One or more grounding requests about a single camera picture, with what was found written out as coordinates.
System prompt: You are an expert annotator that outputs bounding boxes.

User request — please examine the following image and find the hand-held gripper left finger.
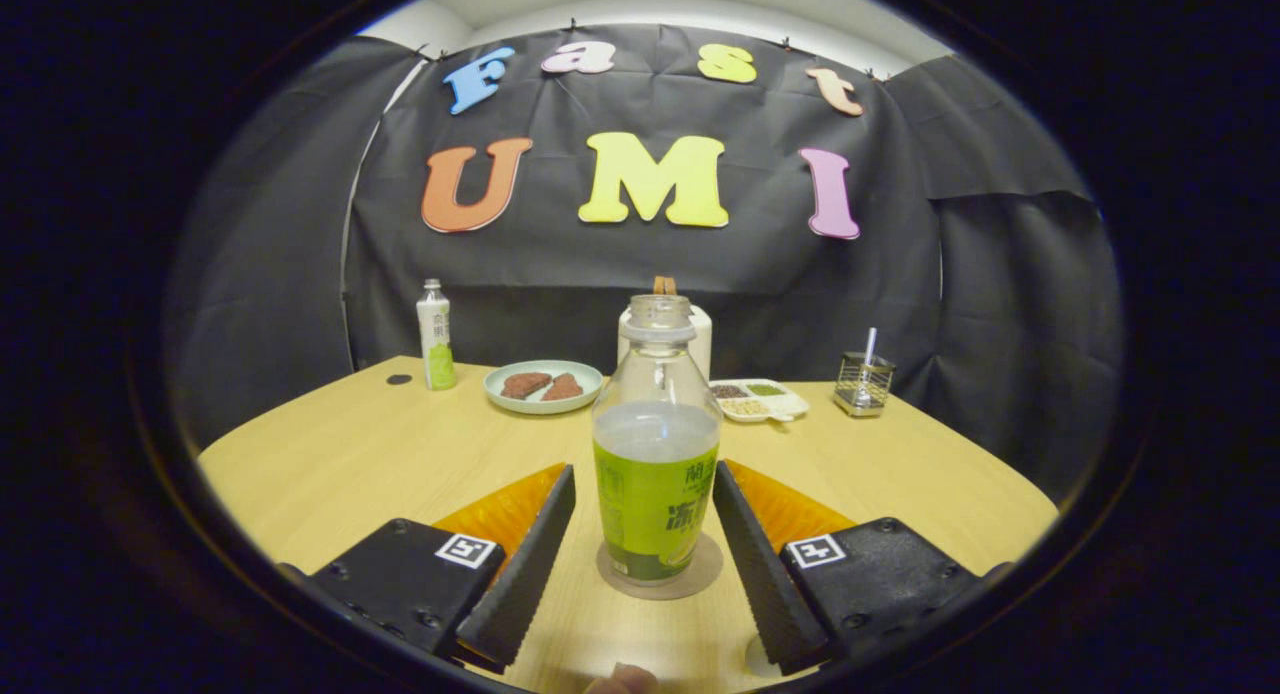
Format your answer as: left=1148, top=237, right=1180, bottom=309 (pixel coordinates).
left=280, top=462, right=578, bottom=673

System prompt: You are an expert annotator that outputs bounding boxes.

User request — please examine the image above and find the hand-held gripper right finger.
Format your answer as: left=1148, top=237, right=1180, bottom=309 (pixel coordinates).
left=712, top=459, right=1011, bottom=675

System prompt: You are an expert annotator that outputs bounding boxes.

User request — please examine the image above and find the round brown coaster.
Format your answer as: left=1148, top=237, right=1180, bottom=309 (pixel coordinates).
left=597, top=531, right=724, bottom=601

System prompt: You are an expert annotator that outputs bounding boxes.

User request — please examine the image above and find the clear juice bottle green label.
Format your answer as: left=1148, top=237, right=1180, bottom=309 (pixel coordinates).
left=592, top=294, right=723, bottom=585

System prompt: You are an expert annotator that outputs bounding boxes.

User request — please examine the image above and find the slim white green bottle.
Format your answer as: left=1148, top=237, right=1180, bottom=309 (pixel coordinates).
left=416, top=279, right=458, bottom=391

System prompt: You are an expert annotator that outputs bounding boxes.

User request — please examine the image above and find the white divided snack tray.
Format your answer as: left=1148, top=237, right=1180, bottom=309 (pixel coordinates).
left=708, top=378, right=810, bottom=423

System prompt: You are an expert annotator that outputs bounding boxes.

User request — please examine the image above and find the pale green plate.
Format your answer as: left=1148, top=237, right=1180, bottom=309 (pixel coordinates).
left=483, top=360, right=605, bottom=416

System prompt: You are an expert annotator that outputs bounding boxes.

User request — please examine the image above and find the wooden table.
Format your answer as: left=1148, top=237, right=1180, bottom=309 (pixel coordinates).
left=197, top=354, right=1059, bottom=693

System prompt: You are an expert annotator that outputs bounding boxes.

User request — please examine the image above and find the cream toaster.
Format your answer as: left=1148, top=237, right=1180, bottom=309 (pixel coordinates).
left=617, top=304, right=713, bottom=383

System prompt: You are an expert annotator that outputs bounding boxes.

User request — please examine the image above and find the black backdrop cloth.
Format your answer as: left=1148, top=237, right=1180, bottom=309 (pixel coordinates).
left=165, top=24, right=1126, bottom=505

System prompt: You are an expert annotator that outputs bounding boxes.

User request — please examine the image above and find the wire mesh holder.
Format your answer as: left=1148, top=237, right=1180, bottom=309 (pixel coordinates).
left=834, top=351, right=896, bottom=418

